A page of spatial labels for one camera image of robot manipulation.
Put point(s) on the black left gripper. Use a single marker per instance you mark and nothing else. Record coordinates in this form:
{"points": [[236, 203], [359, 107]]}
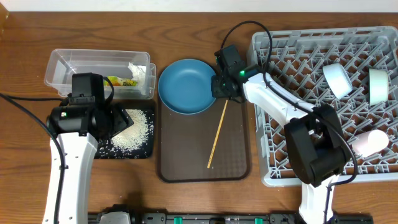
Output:
{"points": [[120, 117]]}

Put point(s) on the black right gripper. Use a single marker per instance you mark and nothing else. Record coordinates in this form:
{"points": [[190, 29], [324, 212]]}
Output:
{"points": [[216, 93]]}

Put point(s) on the white rice pile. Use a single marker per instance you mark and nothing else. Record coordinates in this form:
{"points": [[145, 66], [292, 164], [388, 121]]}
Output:
{"points": [[132, 130]]}

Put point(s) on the dark blue plate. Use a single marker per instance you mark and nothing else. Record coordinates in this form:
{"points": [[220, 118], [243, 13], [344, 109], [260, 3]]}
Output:
{"points": [[185, 86]]}

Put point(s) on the yellow snack wrapper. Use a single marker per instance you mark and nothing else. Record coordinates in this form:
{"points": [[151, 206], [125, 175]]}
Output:
{"points": [[117, 81]]}

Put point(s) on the orange chopstick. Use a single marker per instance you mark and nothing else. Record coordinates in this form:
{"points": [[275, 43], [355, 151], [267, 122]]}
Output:
{"points": [[217, 135]]}

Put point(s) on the white tissue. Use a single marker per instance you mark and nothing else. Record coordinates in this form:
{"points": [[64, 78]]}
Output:
{"points": [[138, 73]]}

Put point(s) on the light blue bowl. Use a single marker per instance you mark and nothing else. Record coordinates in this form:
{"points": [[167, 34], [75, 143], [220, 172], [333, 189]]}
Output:
{"points": [[337, 79]]}

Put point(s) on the white pink cup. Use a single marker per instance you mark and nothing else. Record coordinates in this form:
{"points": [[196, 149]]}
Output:
{"points": [[370, 142]]}

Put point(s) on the mint green bowl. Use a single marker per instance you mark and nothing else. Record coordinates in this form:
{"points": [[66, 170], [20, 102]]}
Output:
{"points": [[378, 86]]}

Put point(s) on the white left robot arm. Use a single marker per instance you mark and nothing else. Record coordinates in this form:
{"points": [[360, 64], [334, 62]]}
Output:
{"points": [[72, 160]]}

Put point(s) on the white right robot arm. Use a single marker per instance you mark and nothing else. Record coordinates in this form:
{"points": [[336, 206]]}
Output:
{"points": [[316, 148]]}

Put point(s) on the grey dishwasher rack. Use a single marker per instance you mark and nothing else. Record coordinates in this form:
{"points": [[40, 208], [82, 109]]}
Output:
{"points": [[296, 59]]}

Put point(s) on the black plastic tray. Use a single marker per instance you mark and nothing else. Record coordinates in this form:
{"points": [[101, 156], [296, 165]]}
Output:
{"points": [[146, 149]]}

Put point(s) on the clear plastic bin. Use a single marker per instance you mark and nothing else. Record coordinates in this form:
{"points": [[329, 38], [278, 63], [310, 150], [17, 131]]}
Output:
{"points": [[63, 63]]}

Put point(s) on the brown serving tray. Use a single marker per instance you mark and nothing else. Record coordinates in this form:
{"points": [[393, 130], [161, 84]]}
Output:
{"points": [[186, 140]]}

